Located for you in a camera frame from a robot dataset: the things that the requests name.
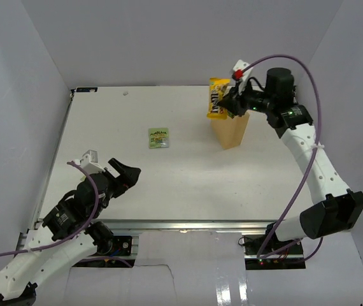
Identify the left blue table label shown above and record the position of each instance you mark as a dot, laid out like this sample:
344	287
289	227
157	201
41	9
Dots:
86	89

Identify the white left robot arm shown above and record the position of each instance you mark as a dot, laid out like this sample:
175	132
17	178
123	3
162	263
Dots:
70	233

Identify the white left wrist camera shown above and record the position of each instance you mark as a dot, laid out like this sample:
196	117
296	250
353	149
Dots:
89	162

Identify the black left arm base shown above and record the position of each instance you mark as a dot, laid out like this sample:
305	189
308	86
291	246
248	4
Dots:
107	243

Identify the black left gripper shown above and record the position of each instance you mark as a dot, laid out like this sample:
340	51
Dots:
128	177

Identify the brown paper bag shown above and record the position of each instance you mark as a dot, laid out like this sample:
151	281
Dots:
230	131

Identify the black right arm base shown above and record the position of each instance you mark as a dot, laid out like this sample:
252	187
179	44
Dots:
275	257

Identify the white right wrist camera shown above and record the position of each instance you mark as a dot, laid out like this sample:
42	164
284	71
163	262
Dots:
241	72

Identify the yellow m&m's candy bag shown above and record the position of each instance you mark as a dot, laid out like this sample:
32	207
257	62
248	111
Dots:
217	89

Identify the green snack packet centre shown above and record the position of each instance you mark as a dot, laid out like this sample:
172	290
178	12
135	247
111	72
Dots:
158	138

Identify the aluminium front rail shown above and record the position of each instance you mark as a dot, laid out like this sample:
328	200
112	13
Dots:
145	225

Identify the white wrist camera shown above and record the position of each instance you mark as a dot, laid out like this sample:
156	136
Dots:
89	162
241	72

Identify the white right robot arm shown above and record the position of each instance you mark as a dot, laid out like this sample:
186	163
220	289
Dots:
335	207

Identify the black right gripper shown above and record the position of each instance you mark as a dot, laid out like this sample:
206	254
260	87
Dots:
234	102

